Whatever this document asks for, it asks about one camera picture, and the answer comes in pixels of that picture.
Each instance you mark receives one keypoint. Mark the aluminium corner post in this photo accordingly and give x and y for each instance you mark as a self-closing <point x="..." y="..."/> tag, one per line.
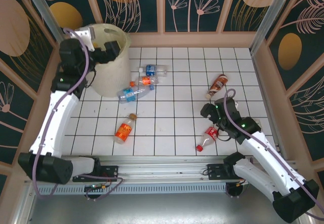
<point x="268" y="13"/>
<point x="43" y="8"/>

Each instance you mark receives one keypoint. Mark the large clear blue label bottle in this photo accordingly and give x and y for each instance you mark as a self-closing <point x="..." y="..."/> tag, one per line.
<point x="134" y="94"/>

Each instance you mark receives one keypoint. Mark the black mount plate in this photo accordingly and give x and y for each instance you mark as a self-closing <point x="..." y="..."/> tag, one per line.
<point x="213" y="170"/>
<point x="111" y="170"/>

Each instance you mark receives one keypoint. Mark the right aluminium side rail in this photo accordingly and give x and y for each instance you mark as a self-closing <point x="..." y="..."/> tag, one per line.
<point x="261" y="82"/>

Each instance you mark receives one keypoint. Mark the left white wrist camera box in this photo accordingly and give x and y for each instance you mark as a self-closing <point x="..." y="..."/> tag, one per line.
<point x="84" y="35"/>

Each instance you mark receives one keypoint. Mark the brown milk tea bottle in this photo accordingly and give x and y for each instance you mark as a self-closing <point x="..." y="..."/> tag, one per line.
<point x="219" y="82"/>

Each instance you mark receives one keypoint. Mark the left black mount plate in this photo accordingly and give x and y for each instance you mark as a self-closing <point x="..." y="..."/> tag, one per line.
<point x="111" y="170"/>

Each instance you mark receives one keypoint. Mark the red label cola bottle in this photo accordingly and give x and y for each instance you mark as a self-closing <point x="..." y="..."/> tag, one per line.
<point x="210" y="135"/>

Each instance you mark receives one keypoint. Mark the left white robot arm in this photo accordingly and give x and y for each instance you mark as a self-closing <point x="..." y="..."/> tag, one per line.
<point x="55" y="122"/>

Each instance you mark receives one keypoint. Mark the grey metal sheet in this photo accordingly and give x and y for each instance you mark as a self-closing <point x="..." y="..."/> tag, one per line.
<point x="162" y="211"/>

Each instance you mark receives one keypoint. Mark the clear bottle orange label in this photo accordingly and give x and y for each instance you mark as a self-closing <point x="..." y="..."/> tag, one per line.
<point x="146" y="80"/>

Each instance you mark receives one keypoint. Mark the orange NFC juice bottle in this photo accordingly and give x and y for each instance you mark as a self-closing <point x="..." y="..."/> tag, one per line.
<point x="123" y="132"/>

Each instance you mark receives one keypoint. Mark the right black mount plate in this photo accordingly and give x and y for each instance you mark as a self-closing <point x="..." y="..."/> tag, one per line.
<point x="213" y="170"/>

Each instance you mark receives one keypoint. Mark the left aluminium corner post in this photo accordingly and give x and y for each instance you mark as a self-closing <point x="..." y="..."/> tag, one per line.
<point x="43" y="8"/>

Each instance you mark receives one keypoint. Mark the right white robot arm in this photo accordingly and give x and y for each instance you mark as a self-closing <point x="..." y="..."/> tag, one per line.
<point x="263" y="153"/>

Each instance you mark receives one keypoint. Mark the right aluminium corner post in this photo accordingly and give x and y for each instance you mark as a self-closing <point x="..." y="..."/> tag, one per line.
<point x="268" y="13"/>

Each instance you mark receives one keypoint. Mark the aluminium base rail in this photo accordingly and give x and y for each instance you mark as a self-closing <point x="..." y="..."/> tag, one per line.
<point x="157" y="169"/>

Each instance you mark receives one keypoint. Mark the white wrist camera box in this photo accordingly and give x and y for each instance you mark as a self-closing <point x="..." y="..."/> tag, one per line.
<point x="84" y="35"/>
<point x="236" y="105"/>

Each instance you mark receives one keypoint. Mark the cream plastic bin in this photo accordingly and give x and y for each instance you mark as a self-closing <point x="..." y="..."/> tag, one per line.
<point x="114" y="79"/>

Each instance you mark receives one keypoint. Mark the small blue label water bottle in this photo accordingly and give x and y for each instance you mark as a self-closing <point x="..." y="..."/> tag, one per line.
<point x="151" y="69"/>

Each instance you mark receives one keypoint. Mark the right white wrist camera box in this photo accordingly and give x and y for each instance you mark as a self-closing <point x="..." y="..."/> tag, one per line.
<point x="236" y="105"/>

